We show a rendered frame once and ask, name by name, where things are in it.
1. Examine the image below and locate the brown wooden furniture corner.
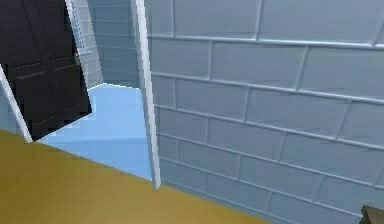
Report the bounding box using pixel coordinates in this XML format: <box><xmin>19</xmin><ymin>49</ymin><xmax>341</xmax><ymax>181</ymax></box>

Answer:
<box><xmin>359</xmin><ymin>204</ymin><xmax>384</xmax><ymax>224</ymax></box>

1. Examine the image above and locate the black room door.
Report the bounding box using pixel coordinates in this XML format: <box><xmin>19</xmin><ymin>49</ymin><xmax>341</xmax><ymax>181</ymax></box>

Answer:
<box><xmin>0</xmin><ymin>0</ymin><xmax>93</xmax><ymax>142</ymax></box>

